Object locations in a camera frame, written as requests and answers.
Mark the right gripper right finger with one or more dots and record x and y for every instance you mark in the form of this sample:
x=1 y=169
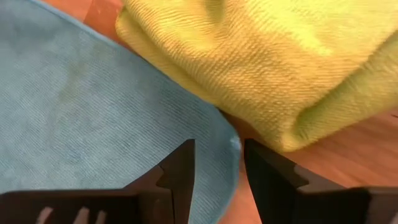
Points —
x=295 y=202

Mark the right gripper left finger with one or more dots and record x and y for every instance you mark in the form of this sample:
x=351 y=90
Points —
x=155 y=205

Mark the blue microfiber towel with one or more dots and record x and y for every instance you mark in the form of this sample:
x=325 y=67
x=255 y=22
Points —
x=77 y=109

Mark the yellow microfiber towel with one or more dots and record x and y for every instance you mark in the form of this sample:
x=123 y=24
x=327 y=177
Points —
x=248 y=62

